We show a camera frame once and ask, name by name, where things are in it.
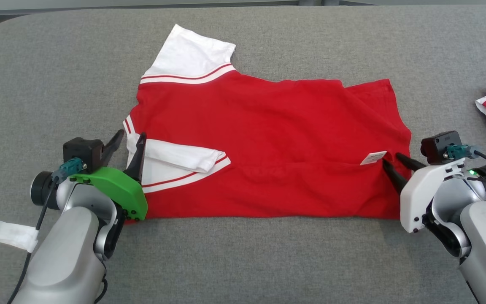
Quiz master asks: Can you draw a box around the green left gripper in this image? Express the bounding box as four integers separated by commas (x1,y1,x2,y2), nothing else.
71,130,149,221

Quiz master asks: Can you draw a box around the red white jersey shirt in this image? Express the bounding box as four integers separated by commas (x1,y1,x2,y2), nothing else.
123,24,412,222

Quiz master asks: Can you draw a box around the white cable sleeve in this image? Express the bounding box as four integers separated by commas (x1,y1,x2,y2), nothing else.
0,217,39,253

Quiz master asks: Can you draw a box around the left camera cable teal plug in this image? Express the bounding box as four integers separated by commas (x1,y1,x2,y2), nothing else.
7,157,87,304

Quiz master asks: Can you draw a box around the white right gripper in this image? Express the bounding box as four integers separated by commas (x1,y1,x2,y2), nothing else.
382,153,480,233

